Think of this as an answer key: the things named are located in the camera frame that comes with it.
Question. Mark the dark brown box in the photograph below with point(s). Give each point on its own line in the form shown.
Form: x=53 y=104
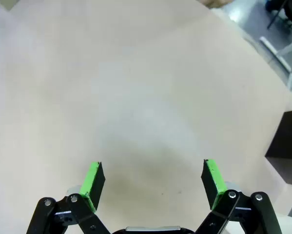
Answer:
x=287 y=139

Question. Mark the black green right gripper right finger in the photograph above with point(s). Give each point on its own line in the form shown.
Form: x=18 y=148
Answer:
x=216 y=187

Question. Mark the white metal frame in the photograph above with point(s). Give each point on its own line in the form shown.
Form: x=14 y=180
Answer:
x=275 y=47

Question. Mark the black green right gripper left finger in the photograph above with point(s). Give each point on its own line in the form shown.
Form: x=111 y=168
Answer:
x=87 y=190

